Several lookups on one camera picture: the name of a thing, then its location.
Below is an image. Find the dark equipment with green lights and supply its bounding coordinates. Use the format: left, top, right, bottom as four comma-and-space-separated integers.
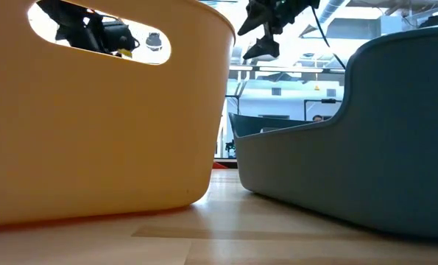
225, 138, 237, 159

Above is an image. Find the black metal rack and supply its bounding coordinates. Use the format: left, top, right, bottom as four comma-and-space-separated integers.
303, 98, 343, 121

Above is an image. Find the yellow-orange plastic bin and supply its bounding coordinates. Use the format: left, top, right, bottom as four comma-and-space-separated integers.
0, 0, 236, 226

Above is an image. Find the dark round ceiling fixture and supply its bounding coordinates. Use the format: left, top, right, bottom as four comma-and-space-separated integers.
145, 32, 163, 52

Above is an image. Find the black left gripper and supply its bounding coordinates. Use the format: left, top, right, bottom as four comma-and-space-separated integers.
101, 18, 141, 56

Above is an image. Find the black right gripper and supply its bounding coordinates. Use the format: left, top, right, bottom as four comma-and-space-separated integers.
236, 0, 321, 61

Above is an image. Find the dark teal plastic bin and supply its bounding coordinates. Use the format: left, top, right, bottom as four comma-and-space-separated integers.
228, 26, 438, 239

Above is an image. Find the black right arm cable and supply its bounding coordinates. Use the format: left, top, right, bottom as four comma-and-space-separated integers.
310, 5, 347, 70

